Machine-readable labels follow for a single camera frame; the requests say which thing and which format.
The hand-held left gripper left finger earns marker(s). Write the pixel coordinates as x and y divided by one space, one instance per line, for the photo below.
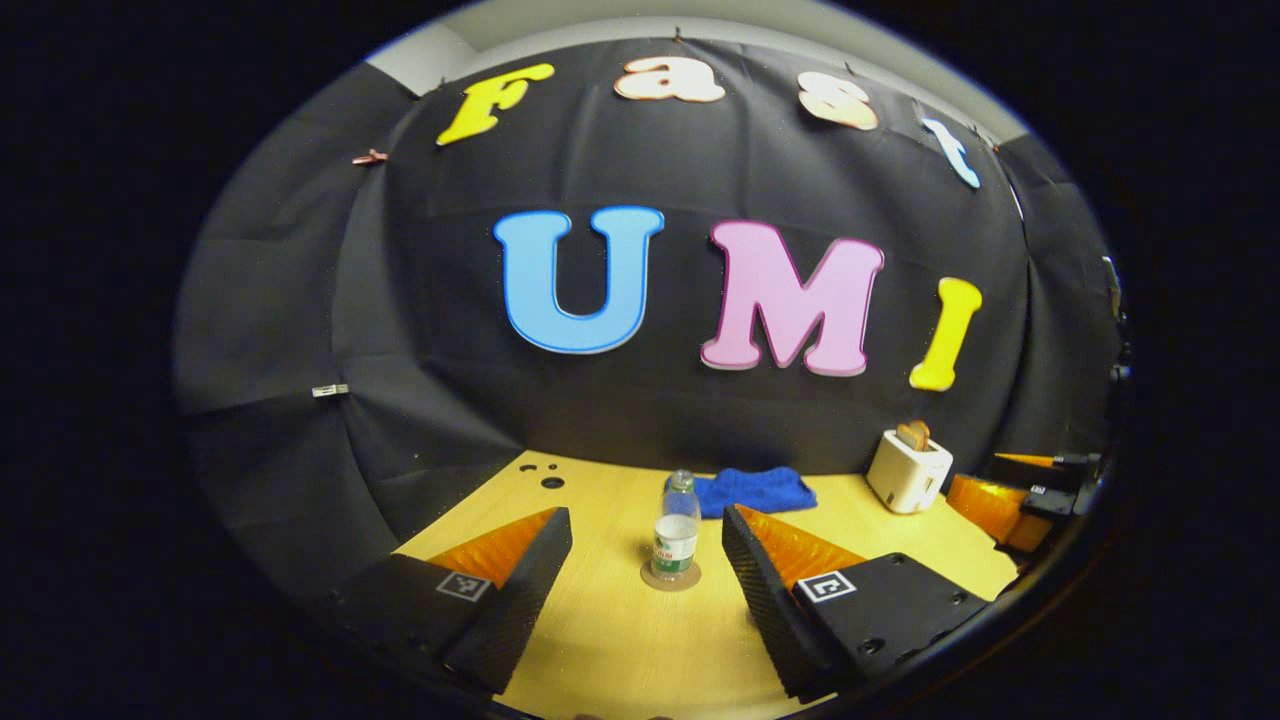
520 600

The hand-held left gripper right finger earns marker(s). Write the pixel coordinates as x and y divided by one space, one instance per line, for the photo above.
770 610

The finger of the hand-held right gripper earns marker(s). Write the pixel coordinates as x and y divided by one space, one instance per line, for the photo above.
990 505
1060 472

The clear plastic water bottle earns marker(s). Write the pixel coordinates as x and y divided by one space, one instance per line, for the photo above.
677 535

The round brown coaster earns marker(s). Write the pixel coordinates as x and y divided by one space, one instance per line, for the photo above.
650 578

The white toaster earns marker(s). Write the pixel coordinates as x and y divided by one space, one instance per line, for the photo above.
905 480

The toast bread slice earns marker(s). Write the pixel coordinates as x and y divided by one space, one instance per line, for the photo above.
912 435

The blue folded towel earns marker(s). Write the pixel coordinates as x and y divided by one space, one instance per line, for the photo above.
760 490

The dark equipment stand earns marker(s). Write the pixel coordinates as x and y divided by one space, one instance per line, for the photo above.
1115 330

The black backdrop cloth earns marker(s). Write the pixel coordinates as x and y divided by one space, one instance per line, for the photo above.
650 420

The silver clip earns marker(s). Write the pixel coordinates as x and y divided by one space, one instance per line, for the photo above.
330 390

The copper clip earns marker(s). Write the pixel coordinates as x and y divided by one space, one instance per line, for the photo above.
370 157

